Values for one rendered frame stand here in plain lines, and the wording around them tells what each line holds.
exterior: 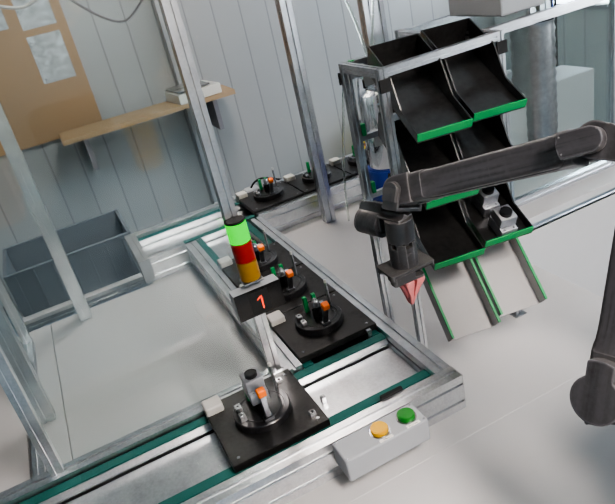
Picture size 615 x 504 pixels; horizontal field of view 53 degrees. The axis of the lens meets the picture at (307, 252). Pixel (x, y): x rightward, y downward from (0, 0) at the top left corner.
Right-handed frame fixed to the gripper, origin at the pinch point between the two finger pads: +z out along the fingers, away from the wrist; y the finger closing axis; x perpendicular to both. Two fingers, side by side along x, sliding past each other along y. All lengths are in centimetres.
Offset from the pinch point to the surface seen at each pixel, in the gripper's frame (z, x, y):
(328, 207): 33, -126, -38
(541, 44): -19, -77, -110
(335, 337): 26.7, -34.3, 5.7
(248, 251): -10.3, -28.9, 23.9
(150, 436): 28, -31, 60
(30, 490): 27, -31, 89
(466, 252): 3.7, -12.7, -24.2
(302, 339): 26.8, -39.9, 13.3
